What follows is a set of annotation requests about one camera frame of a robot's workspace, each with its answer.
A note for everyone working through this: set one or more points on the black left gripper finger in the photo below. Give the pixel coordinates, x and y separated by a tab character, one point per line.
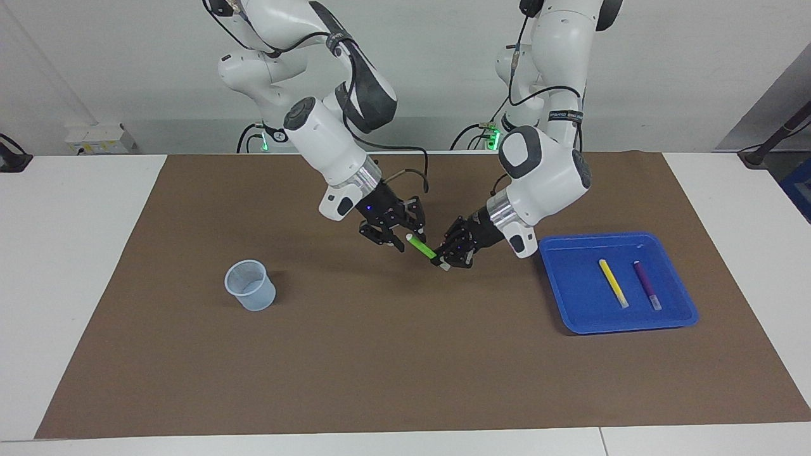
453	235
464	256

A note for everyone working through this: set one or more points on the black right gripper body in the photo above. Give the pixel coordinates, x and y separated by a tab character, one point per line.
389	209

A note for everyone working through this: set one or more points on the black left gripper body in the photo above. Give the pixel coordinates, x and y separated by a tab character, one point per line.
485	229

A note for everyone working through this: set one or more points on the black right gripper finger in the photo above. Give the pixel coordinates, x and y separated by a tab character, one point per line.
418	215
380	236

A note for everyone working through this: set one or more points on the green marker pen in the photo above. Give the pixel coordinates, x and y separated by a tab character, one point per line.
423	248

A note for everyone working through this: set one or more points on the yellow marker pen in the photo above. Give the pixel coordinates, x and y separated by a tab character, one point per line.
613	283

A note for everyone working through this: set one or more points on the purple marker pen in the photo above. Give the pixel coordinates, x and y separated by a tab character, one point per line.
647	284

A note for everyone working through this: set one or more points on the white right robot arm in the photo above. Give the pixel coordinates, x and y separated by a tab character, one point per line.
323	139

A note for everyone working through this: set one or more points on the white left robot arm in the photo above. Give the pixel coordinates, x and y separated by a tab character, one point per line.
545	171

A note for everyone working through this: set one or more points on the brown table mat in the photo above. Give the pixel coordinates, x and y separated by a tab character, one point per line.
405	354

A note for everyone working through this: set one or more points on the blue plastic tray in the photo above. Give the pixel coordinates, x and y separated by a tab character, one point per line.
583	297

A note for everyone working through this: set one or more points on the translucent plastic cup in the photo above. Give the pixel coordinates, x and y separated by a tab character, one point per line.
252	292

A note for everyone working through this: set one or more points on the black stand pole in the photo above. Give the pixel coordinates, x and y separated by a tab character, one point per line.
776	136

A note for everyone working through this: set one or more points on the blue crate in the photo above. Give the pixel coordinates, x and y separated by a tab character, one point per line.
799	190

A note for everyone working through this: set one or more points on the black table clamp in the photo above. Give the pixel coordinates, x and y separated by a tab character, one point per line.
11	161

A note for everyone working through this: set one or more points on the white wall power strip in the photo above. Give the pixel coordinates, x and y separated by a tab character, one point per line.
98	138

